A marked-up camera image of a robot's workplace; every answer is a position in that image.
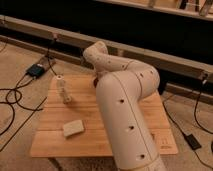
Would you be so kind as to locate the beige sponge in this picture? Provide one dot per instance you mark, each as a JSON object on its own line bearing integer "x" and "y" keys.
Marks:
{"x": 73, "y": 127}

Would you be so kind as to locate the black power adapter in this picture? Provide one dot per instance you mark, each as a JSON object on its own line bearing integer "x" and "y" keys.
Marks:
{"x": 35, "y": 71}
{"x": 192, "y": 142}

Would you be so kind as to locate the black power adapter left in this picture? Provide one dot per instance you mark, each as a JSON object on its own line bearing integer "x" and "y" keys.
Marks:
{"x": 35, "y": 71}

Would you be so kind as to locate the wooden table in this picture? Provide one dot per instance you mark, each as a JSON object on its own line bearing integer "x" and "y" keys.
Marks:
{"x": 49, "y": 140}

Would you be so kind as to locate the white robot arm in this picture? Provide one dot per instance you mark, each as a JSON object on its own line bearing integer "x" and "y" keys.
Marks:
{"x": 122, "y": 83}

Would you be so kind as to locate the black power adapter right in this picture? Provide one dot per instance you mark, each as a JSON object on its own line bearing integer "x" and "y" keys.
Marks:
{"x": 192, "y": 142}

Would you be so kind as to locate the dark red ceramic bowl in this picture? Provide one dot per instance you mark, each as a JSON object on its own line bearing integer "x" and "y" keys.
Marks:
{"x": 95, "y": 82}

